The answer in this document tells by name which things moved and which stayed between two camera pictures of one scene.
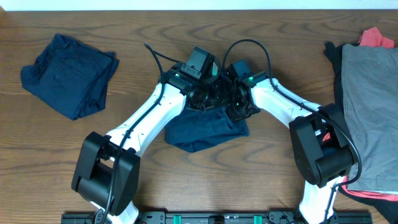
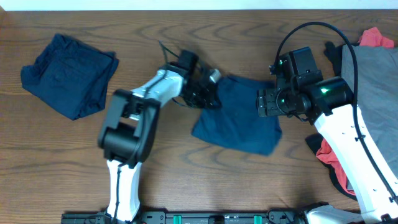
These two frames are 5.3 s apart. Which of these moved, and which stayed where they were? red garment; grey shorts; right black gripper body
Moved: right black gripper body
Stayed: grey shorts; red garment
